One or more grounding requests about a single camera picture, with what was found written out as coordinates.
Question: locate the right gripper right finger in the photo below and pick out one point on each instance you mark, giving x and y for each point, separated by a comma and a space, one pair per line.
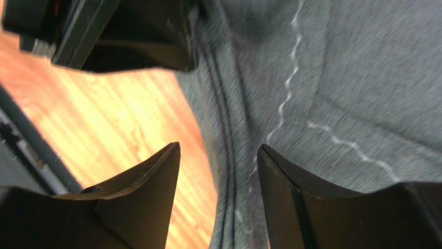
303, 210

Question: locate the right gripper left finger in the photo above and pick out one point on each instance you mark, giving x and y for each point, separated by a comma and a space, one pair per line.
130, 210

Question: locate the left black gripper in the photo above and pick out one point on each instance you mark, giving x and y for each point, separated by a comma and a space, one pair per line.
103, 36

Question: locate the grey cloth napkin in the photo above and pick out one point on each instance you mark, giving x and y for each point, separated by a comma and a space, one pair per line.
348, 90

